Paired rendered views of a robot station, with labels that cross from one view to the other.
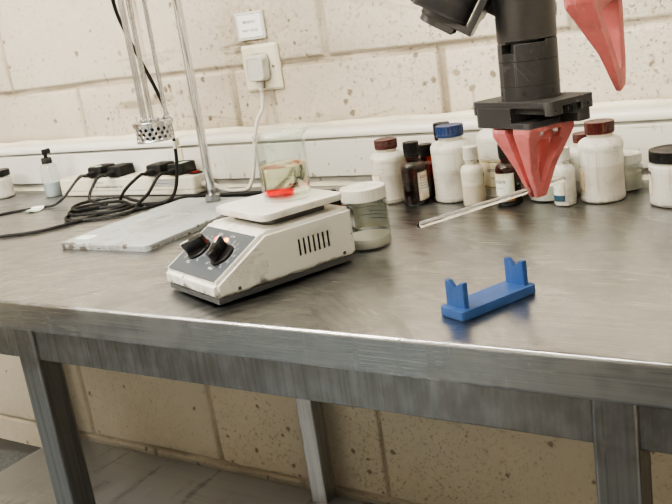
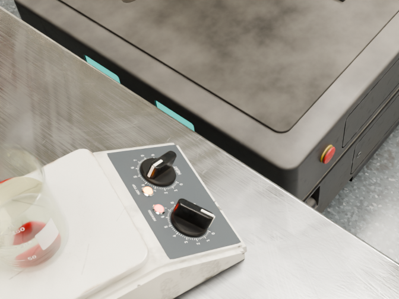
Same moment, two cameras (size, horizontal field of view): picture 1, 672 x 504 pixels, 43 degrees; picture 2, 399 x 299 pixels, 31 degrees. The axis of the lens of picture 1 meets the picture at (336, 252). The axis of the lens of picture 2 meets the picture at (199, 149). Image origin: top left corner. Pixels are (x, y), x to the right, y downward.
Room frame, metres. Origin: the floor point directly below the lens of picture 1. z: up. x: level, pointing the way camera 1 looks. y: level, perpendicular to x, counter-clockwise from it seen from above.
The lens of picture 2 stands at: (1.29, 0.24, 1.32)
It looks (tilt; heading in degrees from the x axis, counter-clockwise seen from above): 56 degrees down; 193
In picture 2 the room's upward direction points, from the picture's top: 9 degrees counter-clockwise
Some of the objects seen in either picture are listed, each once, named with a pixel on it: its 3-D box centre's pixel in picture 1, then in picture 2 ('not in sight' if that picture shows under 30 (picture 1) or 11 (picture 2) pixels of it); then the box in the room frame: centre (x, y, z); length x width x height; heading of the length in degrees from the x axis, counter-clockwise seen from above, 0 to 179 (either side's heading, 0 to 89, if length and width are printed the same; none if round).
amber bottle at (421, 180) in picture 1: (413, 172); not in sight; (1.30, -0.14, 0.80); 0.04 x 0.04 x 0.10
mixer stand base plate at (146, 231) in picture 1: (167, 221); not in sight; (1.42, 0.27, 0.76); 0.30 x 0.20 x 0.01; 145
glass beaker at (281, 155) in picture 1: (285, 166); (12, 213); (1.05, 0.05, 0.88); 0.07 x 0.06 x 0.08; 103
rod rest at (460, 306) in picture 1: (487, 286); not in sight; (0.81, -0.14, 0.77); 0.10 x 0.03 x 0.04; 122
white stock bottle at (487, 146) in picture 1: (502, 152); not in sight; (1.27, -0.27, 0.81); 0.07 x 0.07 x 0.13
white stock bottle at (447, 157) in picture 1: (452, 162); not in sight; (1.29, -0.20, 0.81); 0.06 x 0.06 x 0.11
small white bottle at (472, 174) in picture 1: (472, 175); not in sight; (1.24, -0.21, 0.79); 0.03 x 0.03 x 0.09
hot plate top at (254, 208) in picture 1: (278, 202); (50, 235); (1.05, 0.06, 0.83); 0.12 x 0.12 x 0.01; 35
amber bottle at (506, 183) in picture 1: (507, 173); not in sight; (1.21, -0.26, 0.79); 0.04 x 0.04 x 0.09
